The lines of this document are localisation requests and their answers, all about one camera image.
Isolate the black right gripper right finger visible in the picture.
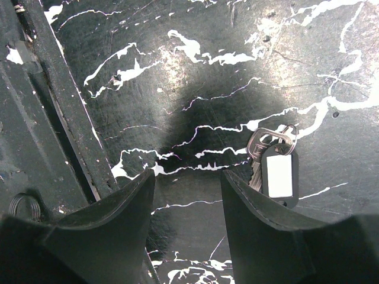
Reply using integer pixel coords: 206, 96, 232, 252
221, 170, 378, 283

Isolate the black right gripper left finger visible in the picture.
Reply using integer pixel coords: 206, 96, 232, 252
1, 170, 155, 283

